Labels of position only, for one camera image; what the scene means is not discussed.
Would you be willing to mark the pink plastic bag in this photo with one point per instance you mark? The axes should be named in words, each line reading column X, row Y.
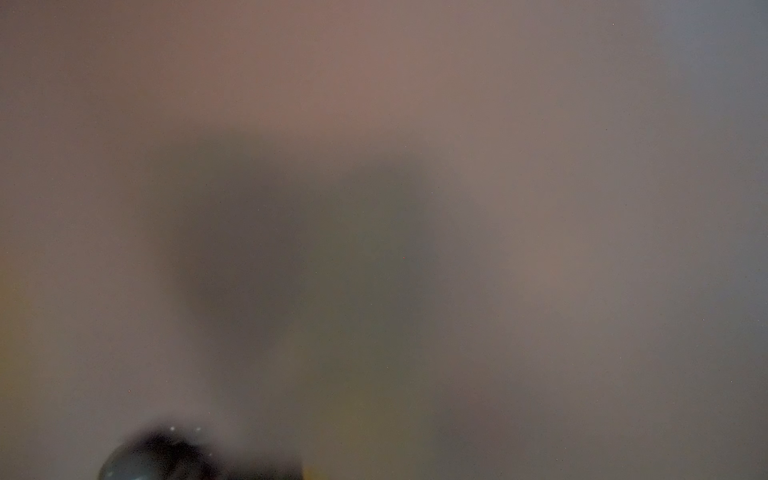
column 386, row 239

